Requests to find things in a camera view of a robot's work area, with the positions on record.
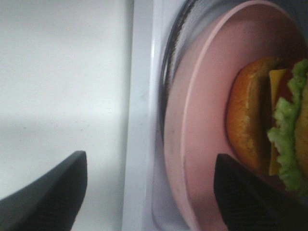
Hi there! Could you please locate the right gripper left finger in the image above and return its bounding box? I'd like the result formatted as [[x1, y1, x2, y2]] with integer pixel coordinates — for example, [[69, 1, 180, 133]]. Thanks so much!
[[0, 151, 87, 231]]

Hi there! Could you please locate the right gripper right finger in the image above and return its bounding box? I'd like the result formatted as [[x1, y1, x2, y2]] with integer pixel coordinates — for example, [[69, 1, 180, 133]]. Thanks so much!
[[214, 154, 308, 231]]

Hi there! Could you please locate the burger with lettuce and cheese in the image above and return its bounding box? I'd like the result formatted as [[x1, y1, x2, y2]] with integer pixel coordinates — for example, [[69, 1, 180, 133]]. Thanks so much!
[[226, 57, 308, 196]]

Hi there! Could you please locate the pink round plate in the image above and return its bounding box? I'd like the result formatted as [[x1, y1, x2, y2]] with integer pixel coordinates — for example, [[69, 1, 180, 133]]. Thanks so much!
[[163, 0, 307, 231]]

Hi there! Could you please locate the glass microwave turntable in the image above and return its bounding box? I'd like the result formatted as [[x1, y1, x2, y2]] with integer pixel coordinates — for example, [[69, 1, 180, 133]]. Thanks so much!
[[157, 0, 231, 135]]

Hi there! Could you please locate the white microwave oven body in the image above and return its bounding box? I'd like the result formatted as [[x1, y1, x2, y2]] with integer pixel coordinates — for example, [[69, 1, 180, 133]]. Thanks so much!
[[121, 0, 188, 231]]

